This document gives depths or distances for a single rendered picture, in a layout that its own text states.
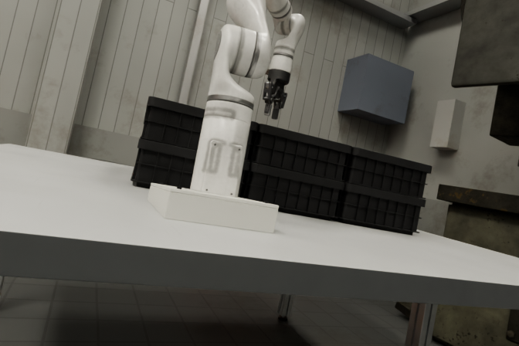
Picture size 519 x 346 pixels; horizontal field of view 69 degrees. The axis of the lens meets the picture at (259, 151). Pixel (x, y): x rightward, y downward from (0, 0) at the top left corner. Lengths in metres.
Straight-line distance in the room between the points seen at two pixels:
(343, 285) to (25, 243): 0.36
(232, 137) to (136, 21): 3.40
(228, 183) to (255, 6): 0.39
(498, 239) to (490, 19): 1.23
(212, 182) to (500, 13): 2.13
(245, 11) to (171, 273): 0.61
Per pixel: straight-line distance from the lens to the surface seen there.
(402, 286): 0.59
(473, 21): 2.61
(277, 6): 1.24
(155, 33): 4.03
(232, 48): 0.73
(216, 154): 0.69
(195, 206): 0.60
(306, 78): 4.55
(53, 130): 3.59
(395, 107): 4.79
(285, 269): 0.47
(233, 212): 0.62
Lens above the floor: 0.79
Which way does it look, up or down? 3 degrees up
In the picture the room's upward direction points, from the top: 12 degrees clockwise
